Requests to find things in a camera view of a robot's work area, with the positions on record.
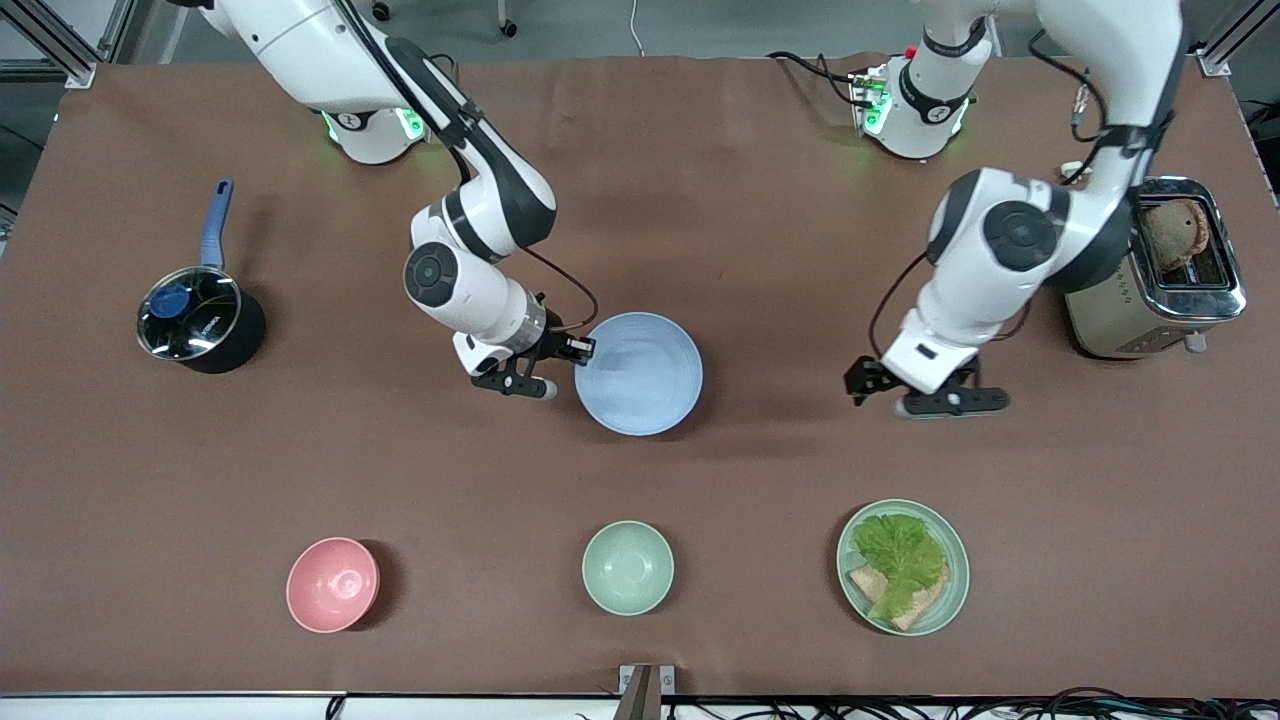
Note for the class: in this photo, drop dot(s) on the glass lid blue knob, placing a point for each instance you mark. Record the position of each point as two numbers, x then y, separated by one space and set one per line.
195 320

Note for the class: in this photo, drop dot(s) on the green plate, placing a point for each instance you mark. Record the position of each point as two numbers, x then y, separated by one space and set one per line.
955 560

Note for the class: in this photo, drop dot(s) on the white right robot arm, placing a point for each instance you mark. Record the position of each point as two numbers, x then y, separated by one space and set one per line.
320 50

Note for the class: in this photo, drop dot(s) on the pink deep bowl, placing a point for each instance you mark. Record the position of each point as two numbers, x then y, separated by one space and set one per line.
332 585

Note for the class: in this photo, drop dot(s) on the metal bracket at table edge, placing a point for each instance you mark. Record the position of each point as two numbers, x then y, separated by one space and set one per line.
645 690

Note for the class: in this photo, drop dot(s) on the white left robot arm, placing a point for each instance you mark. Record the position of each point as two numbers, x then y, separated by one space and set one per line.
1010 240

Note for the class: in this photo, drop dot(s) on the bread slice on plate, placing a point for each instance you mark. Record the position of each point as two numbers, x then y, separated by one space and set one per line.
922 610

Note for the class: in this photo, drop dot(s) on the beige chrome toaster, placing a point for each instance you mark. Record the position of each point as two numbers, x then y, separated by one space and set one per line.
1110 310

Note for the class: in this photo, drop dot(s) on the green lettuce leaf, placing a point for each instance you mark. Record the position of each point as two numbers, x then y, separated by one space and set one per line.
900 560

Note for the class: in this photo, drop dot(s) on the brown toast in toaster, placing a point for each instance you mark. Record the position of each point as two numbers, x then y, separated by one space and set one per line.
1172 235

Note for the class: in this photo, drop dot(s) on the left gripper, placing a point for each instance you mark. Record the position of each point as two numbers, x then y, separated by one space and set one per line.
866 378

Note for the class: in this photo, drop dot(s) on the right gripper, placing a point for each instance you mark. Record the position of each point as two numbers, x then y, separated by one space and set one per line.
553 346

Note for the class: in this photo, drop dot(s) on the aluminium frame profile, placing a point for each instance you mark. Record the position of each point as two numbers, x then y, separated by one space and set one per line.
50 40
1235 35

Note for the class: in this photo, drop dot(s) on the green deep bowl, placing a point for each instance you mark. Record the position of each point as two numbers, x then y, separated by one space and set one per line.
628 567

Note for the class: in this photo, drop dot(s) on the blue bowl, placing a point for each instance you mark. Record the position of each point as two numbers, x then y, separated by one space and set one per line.
640 375

